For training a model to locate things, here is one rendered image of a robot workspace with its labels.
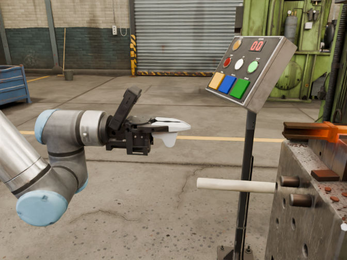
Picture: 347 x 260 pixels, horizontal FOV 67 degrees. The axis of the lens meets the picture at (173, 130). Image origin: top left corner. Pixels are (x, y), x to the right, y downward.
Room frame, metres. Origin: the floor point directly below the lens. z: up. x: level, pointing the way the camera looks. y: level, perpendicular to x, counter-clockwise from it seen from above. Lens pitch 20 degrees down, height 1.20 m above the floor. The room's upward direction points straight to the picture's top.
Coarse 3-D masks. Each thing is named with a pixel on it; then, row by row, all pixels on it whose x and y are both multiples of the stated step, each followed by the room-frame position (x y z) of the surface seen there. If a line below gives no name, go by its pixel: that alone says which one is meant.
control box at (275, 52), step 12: (240, 36) 1.25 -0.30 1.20; (252, 36) 1.16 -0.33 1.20; (264, 36) 1.08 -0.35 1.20; (276, 36) 1.01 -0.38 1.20; (228, 48) 1.28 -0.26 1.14; (240, 48) 1.18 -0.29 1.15; (264, 48) 1.03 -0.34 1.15; (276, 48) 0.97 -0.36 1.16; (288, 48) 0.98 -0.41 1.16; (252, 60) 1.05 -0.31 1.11; (264, 60) 0.98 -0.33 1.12; (276, 60) 0.97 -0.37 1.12; (288, 60) 0.98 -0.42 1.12; (228, 72) 1.15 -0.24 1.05; (240, 72) 1.07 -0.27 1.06; (252, 72) 1.00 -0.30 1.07; (264, 72) 0.95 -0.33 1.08; (276, 72) 0.97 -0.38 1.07; (252, 84) 0.96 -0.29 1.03; (264, 84) 0.95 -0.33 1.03; (228, 96) 1.04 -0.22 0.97; (252, 96) 0.94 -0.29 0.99; (264, 96) 0.96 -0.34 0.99; (252, 108) 0.94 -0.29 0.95
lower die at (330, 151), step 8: (344, 136) 0.52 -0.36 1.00; (312, 144) 0.64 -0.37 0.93; (320, 144) 0.60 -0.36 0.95; (328, 144) 0.56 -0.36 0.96; (336, 144) 0.52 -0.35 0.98; (344, 144) 0.49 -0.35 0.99; (328, 152) 0.55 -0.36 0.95; (336, 152) 0.52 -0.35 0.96; (344, 152) 0.49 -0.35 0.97; (328, 160) 0.54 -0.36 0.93; (336, 160) 0.51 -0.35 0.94; (344, 160) 0.48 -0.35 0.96; (336, 168) 0.50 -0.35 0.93; (344, 168) 0.47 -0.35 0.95; (344, 176) 0.47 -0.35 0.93
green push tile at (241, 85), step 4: (240, 80) 1.02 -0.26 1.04; (244, 80) 1.00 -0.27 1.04; (236, 84) 1.03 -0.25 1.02; (240, 84) 1.01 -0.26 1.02; (244, 84) 0.99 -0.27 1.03; (248, 84) 0.97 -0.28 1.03; (236, 88) 1.01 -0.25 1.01; (240, 88) 0.99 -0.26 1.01; (244, 88) 0.97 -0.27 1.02; (232, 92) 1.02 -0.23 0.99; (236, 92) 1.00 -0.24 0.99; (240, 92) 0.98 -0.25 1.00; (244, 92) 0.97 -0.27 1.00; (236, 96) 0.98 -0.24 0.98; (240, 96) 0.96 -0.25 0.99
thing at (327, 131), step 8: (288, 128) 0.56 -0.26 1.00; (296, 128) 0.55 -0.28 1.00; (304, 128) 0.54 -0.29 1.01; (312, 128) 0.54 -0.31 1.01; (320, 128) 0.54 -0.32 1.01; (328, 128) 0.54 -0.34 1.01; (336, 128) 0.53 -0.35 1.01; (344, 128) 0.54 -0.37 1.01; (288, 136) 0.55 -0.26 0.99; (296, 136) 0.54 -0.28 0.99; (304, 136) 0.54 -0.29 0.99; (312, 136) 0.54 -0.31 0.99; (320, 136) 0.54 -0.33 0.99; (328, 136) 0.53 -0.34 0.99; (336, 136) 0.52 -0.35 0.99
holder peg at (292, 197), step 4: (288, 196) 0.48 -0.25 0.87; (292, 196) 0.47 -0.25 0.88; (296, 196) 0.47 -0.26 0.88; (300, 196) 0.47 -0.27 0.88; (304, 196) 0.47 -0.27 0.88; (308, 196) 0.47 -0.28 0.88; (288, 200) 0.48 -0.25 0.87; (292, 200) 0.46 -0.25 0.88; (296, 200) 0.46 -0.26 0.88; (300, 200) 0.46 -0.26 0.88; (304, 200) 0.46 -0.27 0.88; (308, 200) 0.46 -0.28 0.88; (292, 204) 0.46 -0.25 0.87; (296, 204) 0.46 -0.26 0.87; (300, 204) 0.46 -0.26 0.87; (304, 204) 0.46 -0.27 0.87; (308, 204) 0.46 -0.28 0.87
